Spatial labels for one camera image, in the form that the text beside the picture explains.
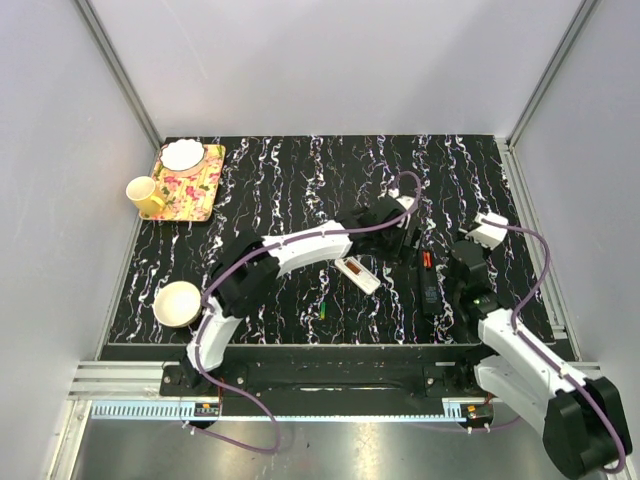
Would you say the white remote control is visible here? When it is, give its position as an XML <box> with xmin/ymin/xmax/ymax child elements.
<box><xmin>334</xmin><ymin>257</ymin><xmax>381</xmax><ymax>295</ymax></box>

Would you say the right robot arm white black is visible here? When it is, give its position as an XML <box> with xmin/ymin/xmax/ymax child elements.
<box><xmin>446</xmin><ymin>240</ymin><xmax>633</xmax><ymax>479</ymax></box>

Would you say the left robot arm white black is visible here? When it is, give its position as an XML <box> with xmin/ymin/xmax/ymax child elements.
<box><xmin>181</xmin><ymin>195</ymin><xmax>419</xmax><ymax>396</ymax></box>

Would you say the black remote control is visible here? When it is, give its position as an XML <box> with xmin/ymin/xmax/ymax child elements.
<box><xmin>417</xmin><ymin>250</ymin><xmax>443</xmax><ymax>316</ymax></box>

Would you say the floral pink yellow tray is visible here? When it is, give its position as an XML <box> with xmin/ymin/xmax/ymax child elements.
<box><xmin>138</xmin><ymin>144</ymin><xmax>226</xmax><ymax>222</ymax></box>

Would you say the cream bowl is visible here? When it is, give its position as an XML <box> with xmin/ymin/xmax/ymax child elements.
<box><xmin>152</xmin><ymin>281</ymin><xmax>201</xmax><ymax>328</ymax></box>

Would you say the white scalloped bowl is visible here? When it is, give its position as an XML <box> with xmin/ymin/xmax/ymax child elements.
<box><xmin>160</xmin><ymin>139</ymin><xmax>205</xmax><ymax>172</ymax></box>

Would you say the yellow mug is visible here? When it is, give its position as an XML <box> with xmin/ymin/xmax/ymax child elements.
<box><xmin>126</xmin><ymin>176</ymin><xmax>166</xmax><ymax>217</ymax></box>

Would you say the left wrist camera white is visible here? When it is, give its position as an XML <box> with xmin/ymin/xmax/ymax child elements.
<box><xmin>388</xmin><ymin>188</ymin><xmax>418</xmax><ymax>228</ymax></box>

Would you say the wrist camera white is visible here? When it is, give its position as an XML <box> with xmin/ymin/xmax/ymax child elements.
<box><xmin>464</xmin><ymin>212</ymin><xmax>508</xmax><ymax>251</ymax></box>
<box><xmin>388</xmin><ymin>188</ymin><xmax>418</xmax><ymax>228</ymax></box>

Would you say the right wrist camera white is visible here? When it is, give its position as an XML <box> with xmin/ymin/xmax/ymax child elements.
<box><xmin>464</xmin><ymin>212</ymin><xmax>508</xmax><ymax>251</ymax></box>

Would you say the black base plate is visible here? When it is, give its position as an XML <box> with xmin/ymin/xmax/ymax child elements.
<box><xmin>160</xmin><ymin>345</ymin><xmax>488</xmax><ymax>419</ymax></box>

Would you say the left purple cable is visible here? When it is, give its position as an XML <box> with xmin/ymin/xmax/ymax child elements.
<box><xmin>192</xmin><ymin>171</ymin><xmax>422</xmax><ymax>454</ymax></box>

